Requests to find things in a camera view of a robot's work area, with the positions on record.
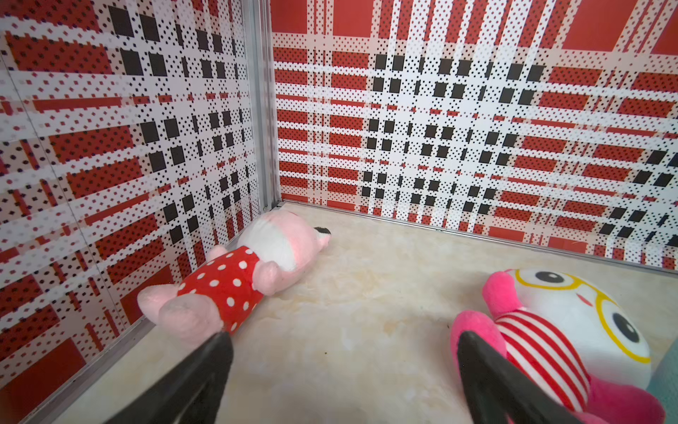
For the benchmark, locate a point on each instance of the teal translucent plastic cup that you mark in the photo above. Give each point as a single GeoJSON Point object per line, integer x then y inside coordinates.
{"type": "Point", "coordinates": [664, 383]}

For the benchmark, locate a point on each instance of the pink plush yellow glasses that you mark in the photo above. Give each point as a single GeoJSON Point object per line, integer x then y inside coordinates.
{"type": "Point", "coordinates": [571, 339]}

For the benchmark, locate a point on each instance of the pink pig plush red dress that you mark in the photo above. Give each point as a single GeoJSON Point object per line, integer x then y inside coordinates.
{"type": "Point", "coordinates": [270, 256]}

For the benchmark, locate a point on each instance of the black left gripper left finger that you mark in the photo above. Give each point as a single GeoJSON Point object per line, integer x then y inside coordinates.
{"type": "Point", "coordinates": [191, 392]}

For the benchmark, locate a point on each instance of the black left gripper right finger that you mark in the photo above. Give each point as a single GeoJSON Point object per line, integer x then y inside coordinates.
{"type": "Point", "coordinates": [497, 392]}

